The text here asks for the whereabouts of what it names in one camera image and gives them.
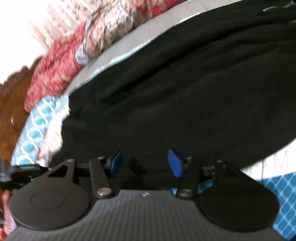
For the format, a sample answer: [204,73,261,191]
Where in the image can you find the black pants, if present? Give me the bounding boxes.
[49,0,296,186]

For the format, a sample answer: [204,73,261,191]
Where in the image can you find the wooden headboard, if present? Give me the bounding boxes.
[1,58,41,161]

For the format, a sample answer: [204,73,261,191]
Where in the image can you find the red floral patchwork quilt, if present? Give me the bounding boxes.
[24,0,180,113]

